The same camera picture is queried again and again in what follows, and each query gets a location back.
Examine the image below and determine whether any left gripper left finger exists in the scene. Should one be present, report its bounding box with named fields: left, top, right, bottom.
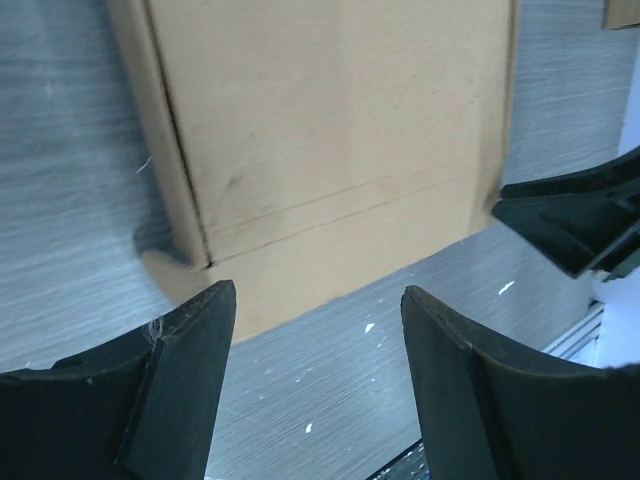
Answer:
left=1, top=280, right=236, bottom=479

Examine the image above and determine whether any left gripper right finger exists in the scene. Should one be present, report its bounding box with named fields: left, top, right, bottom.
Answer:
left=401, top=286, right=639, bottom=479

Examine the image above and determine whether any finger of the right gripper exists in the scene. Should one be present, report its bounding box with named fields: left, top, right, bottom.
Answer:
left=492, top=148, right=639, bottom=279

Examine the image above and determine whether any brown cardboard box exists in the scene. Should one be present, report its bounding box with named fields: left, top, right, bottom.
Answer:
left=107, top=1, right=520, bottom=342
left=603, top=0, right=640, bottom=30

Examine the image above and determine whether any folded brown cardboard box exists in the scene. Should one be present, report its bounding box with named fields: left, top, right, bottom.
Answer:
left=603, top=0, right=640, bottom=30

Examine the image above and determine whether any aluminium rail front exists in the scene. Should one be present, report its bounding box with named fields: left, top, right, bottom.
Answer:
left=543, top=301, right=605, bottom=365

